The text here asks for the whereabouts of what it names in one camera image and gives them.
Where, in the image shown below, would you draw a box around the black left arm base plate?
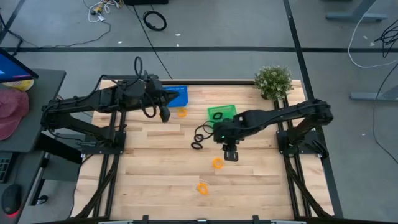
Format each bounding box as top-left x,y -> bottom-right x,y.
81,129 -> 127,156

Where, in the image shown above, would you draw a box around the grey desk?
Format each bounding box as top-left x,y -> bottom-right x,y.
0,68 -> 67,153

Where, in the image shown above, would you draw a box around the grey desk leg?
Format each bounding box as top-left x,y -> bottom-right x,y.
349,84 -> 398,101
325,0 -> 389,23

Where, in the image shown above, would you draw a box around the blue plastic basket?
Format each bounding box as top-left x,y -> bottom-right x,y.
162,85 -> 189,108

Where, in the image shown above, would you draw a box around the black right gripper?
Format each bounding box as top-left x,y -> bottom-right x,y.
213,119 -> 246,152

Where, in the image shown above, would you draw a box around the green plastic basket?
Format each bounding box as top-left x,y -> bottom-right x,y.
207,105 -> 238,127

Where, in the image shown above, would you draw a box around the long white floor cable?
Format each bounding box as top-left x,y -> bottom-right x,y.
347,12 -> 398,69

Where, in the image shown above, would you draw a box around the pink cap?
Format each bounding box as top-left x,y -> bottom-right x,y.
0,88 -> 30,141

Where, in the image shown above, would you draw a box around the black table frame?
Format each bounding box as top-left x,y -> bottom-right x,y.
70,79 -> 335,224

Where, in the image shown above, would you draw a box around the black keyboard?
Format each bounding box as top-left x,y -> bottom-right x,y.
0,151 -> 12,184

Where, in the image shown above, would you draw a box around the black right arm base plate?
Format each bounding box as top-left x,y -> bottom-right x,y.
275,129 -> 330,159

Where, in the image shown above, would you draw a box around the tangled black floor cables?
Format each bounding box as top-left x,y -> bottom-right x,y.
374,19 -> 398,59

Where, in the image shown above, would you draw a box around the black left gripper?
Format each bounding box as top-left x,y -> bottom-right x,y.
144,73 -> 180,108

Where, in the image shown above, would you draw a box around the green potted plant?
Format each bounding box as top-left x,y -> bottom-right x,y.
254,65 -> 294,100

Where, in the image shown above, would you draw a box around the black computer mouse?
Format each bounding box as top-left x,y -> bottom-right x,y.
1,184 -> 23,216

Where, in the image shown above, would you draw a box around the yellow bowl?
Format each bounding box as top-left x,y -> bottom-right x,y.
2,78 -> 35,92

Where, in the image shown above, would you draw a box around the monitor with blue screen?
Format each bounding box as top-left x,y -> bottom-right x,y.
0,47 -> 39,84

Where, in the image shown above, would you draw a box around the coiled black floor cable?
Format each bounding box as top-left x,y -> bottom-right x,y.
142,10 -> 168,32

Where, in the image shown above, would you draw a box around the white cable bundle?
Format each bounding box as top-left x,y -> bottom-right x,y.
81,0 -> 123,24

